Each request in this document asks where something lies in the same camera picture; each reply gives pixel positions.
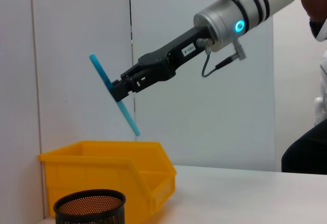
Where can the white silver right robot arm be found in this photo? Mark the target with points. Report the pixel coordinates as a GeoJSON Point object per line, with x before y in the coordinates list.
{"type": "Point", "coordinates": [230, 17]}

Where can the white black robot head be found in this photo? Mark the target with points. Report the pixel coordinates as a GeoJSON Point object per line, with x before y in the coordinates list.
{"type": "Point", "coordinates": [322, 31]}

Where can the person forearm dark sleeve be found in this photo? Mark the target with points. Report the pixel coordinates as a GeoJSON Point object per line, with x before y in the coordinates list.
{"type": "Point", "coordinates": [314, 4]}

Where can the black background object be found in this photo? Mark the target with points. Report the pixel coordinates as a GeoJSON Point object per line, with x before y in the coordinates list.
{"type": "Point", "coordinates": [306, 152]}

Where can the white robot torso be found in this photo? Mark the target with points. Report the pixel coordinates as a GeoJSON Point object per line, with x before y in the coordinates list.
{"type": "Point", "coordinates": [322, 106]}

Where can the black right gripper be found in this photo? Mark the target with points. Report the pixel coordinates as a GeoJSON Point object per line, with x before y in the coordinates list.
{"type": "Point", "coordinates": [178, 52]}

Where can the black mesh pen cup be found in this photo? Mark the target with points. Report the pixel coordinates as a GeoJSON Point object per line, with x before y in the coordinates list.
{"type": "Point", "coordinates": [89, 208]}

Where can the blue scissors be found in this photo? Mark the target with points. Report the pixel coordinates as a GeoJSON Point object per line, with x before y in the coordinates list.
{"type": "Point", "coordinates": [101, 71]}

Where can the yellow plastic bin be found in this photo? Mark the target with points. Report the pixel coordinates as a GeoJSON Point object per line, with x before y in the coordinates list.
{"type": "Point", "coordinates": [102, 170]}

